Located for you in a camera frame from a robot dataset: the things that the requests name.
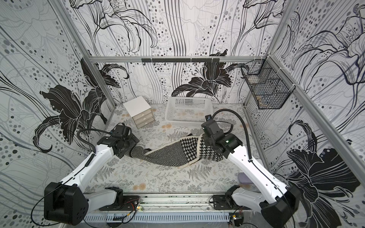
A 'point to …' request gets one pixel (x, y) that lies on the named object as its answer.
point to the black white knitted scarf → (186, 151)
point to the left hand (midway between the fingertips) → (134, 146)
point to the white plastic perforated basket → (187, 111)
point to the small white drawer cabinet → (140, 111)
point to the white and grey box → (243, 178)
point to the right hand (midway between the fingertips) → (212, 132)
